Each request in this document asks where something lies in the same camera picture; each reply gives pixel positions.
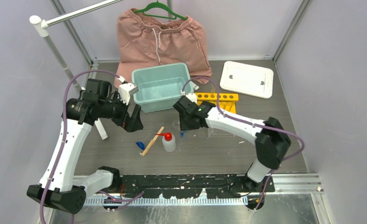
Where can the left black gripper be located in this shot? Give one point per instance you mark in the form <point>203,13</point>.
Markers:
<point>133,122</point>

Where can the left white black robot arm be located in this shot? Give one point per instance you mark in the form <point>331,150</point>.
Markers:
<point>58,189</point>

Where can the clear well plate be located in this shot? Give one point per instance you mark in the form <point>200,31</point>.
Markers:
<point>217,133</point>

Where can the blue cap test tube lying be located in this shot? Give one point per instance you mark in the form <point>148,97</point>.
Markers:
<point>143,143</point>

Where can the pink shorts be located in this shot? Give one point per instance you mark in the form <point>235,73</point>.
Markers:
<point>146,42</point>

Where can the green clothes hanger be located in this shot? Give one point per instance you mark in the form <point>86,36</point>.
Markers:
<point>160,10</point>

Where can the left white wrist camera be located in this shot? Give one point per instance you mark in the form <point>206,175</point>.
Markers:
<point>126,90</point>

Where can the yellow test tube rack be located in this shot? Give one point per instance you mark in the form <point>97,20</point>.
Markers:
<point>227,101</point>

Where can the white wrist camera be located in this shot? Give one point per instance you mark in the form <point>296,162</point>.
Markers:
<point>191,96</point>
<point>126,90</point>

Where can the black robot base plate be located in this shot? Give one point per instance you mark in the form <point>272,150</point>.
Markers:
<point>214,186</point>

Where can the teal plastic bin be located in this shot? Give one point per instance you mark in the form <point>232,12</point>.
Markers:
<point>160,87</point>

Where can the white plastic tray lid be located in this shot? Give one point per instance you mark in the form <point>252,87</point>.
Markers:
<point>247,79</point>

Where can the white metal clothes rack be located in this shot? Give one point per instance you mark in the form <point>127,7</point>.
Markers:
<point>42,25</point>

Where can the white red wash bottle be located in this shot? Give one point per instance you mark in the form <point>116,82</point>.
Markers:
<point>168,141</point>

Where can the wooden test tube clamp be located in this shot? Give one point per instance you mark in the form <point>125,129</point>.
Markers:
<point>153,140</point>

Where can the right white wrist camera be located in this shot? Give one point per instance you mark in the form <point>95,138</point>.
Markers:
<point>191,96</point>

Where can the small clear glass beaker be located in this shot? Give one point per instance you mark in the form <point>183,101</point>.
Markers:
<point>176,125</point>

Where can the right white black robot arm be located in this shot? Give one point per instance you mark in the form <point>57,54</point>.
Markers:
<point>271,141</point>

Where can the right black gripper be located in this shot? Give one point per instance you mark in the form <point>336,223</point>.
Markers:
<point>185,126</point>

